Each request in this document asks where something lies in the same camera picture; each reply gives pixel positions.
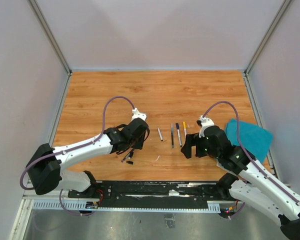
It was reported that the dark purple pen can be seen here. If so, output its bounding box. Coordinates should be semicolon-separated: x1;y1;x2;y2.
121;149;134;163

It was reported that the white marker yellow end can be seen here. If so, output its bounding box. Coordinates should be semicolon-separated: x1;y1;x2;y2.
182;121;188;137

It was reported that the white pen black tip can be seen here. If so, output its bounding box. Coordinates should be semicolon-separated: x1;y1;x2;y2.
175;122;183;147

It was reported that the teal barrel gel pen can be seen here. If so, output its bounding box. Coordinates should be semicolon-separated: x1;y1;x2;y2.
170;123;175;148

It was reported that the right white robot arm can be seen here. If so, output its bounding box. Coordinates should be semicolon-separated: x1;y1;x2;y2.
181;125;300;240

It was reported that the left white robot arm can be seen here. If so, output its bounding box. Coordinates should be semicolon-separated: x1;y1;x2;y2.
26;117;150;198

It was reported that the white pen black end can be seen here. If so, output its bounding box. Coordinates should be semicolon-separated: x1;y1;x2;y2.
157;127;164;142

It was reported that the teal cloth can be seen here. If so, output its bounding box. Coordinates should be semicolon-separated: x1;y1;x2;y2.
220;118;273;164

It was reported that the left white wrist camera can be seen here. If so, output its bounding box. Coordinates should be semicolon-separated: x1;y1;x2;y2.
131;108;147;122

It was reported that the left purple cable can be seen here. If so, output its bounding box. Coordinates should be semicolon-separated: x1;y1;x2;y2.
19;96;136;216

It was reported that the purple cable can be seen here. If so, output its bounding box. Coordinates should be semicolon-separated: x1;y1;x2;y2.
19;96;136;216
202;100;300;213

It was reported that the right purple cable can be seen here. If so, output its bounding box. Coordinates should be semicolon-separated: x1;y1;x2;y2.
202;100;300;213

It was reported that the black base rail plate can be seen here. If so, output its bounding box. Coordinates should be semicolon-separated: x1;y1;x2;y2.
67;181;235;209

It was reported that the grey slotted cable duct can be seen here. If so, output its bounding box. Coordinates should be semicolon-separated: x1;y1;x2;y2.
32;199;222;214

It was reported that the right aluminium frame post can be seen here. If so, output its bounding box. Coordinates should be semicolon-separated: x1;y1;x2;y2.
243;0;295;76

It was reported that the aluminium frame post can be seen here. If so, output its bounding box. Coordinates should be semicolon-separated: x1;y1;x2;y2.
26;0;73;76
243;0;295;76

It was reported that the left aluminium frame post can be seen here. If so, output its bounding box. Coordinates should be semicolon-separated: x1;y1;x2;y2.
26;0;73;76

